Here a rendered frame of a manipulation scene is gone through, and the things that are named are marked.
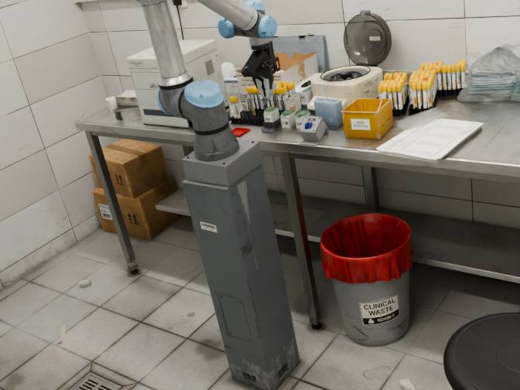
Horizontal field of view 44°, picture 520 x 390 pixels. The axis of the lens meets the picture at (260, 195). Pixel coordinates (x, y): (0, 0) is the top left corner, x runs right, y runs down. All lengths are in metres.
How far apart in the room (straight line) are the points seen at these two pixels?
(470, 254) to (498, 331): 1.03
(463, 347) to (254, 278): 0.87
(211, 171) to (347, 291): 0.77
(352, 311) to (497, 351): 1.02
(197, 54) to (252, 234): 0.87
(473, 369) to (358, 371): 1.04
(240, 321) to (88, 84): 2.07
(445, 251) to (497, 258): 0.21
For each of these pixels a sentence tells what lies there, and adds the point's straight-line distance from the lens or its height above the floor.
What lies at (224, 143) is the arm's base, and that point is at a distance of 2.06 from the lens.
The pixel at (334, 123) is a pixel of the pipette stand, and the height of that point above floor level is 0.90.
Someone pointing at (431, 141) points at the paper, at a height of 0.89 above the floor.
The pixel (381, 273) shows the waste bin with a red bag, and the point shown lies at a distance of 2.40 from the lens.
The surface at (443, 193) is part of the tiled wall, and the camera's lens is 2.91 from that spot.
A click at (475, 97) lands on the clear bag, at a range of 2.46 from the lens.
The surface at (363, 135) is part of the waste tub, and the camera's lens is 2.22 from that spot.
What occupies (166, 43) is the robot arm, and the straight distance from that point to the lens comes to 2.08.
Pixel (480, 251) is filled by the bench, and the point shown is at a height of 0.27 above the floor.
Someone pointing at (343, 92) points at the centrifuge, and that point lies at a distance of 2.47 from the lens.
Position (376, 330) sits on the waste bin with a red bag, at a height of 0.09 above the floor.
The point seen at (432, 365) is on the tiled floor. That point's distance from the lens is 2.56.
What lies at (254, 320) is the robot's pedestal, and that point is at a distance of 2.30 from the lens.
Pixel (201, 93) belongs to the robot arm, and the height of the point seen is 1.17.
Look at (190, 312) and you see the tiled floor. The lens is 3.05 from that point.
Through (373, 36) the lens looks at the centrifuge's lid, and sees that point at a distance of 2.73.
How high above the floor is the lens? 1.70
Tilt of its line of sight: 25 degrees down
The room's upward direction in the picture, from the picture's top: 11 degrees counter-clockwise
